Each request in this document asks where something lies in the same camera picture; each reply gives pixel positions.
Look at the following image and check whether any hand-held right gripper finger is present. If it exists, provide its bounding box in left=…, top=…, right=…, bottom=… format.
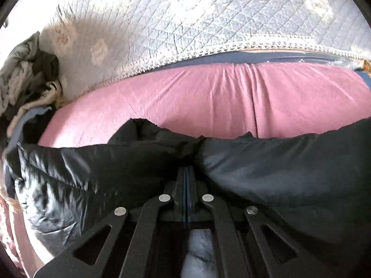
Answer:
left=33, top=166, right=186, bottom=278
left=185, top=166, right=344, bottom=278

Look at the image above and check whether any black puffer jacket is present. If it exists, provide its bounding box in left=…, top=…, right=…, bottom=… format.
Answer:
left=4, top=117, right=371, bottom=278

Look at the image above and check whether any pink bed sheet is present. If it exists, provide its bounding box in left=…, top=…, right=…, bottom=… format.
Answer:
left=9, top=62, right=370, bottom=267

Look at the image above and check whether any navy blue bed sheet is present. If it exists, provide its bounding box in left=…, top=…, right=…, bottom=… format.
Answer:
left=171, top=50, right=371, bottom=89

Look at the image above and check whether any cream cloth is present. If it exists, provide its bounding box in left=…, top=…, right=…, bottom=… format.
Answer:
left=6, top=78, right=65, bottom=135

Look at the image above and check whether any blue-grey cloth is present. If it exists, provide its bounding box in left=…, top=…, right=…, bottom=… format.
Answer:
left=5, top=106, right=55, bottom=158

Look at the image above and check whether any blue quilted floral blanket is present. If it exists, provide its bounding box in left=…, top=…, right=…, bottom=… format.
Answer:
left=39, top=0, right=371, bottom=93

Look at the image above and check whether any dark garment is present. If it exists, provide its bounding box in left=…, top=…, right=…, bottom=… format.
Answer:
left=32, top=51, right=60, bottom=93

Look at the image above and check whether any grey patterned garment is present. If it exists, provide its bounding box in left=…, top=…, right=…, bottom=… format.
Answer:
left=0, top=32, right=41, bottom=113

